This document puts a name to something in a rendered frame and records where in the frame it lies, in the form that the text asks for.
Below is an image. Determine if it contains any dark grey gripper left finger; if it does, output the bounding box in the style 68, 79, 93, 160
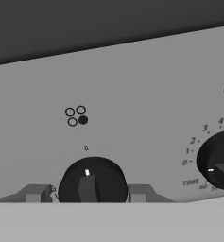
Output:
0, 183, 60, 203

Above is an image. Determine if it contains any black stove timer knob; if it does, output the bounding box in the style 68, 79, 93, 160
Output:
196, 130, 224, 191

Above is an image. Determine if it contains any black stove burner knob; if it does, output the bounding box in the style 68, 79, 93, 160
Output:
58, 156, 129, 203

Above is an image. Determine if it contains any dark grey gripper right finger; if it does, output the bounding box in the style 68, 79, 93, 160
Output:
126, 184, 177, 203

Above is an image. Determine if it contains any grey stove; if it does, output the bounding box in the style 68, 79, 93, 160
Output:
0, 0, 224, 203

